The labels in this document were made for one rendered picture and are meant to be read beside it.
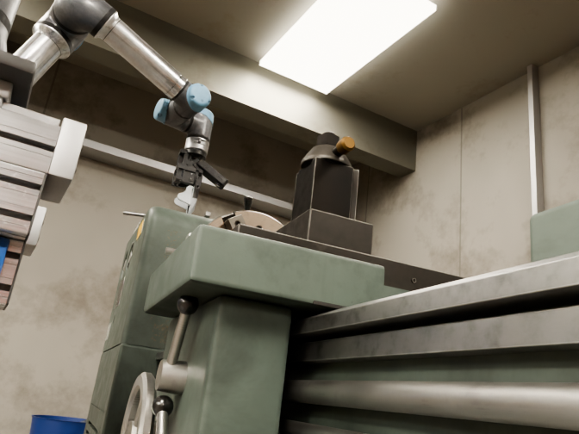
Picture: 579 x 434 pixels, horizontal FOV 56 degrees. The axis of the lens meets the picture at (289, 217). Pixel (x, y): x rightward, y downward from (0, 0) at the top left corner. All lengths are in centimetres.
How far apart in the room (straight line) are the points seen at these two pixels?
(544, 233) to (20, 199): 64
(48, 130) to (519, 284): 67
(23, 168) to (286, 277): 42
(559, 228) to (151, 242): 122
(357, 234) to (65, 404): 377
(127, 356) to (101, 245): 308
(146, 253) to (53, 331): 291
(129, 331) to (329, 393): 100
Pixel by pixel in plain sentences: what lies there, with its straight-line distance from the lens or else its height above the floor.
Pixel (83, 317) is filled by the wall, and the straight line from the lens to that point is 439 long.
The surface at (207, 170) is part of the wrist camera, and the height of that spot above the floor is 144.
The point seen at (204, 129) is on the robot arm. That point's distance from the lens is 179.
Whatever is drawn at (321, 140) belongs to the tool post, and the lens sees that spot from 86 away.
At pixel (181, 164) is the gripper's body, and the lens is 172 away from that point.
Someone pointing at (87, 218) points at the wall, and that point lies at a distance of 451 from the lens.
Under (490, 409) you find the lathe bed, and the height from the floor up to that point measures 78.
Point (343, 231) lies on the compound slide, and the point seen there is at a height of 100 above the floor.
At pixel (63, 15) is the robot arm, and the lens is 166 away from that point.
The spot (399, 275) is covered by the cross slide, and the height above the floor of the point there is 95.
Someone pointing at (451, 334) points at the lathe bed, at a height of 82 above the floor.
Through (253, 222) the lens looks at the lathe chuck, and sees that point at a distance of 142.
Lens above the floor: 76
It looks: 19 degrees up
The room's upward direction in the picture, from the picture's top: 7 degrees clockwise
